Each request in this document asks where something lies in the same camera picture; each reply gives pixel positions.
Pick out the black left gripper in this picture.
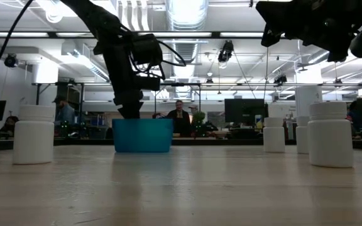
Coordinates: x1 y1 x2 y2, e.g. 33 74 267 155
102 46 162 120

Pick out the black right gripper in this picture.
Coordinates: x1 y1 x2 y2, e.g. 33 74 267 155
256 0 362 62

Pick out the white plastic pill bottle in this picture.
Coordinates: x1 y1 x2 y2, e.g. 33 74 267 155
295 116 310 154
307 100 354 168
13 104 55 166
263 117 286 154

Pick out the blue plastic basket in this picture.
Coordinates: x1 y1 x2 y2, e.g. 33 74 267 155
111 118 174 154

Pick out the person seated by plant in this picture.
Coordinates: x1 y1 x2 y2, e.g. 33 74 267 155
167 99 192 137

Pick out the black ceiling spotlight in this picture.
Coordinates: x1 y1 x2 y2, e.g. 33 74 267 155
217 40 234 63
4 53 19 68
273 74 288 85

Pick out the green potted plant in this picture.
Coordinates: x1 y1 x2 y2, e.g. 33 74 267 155
192 110 207 138

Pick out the person with cap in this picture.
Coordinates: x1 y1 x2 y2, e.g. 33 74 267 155
52 95 76 126

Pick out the white round column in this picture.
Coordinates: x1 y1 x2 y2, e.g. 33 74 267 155
31 62 59 107
295 67 323 117

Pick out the person seated at desk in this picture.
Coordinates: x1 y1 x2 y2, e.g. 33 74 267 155
346 100 362 139

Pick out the person seated behind monitor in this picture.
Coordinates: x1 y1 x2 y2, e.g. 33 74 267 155
0 115 19 138

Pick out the thin hanging cable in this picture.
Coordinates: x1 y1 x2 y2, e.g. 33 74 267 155
263 46 270 100

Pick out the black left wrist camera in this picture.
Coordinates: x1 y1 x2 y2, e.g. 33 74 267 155
129 33 164 67

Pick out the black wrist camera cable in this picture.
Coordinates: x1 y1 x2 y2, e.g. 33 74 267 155
127 39 187 81

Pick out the black overhead frame beam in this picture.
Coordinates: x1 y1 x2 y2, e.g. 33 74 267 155
0 30 265 40

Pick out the black table frame rail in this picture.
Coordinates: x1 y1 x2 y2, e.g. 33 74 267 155
0 137 362 151

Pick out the silver ventilation duct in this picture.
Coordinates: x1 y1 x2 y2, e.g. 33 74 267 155
165 0 210 98

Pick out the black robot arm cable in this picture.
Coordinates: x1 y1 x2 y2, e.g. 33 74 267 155
0 0 34 95

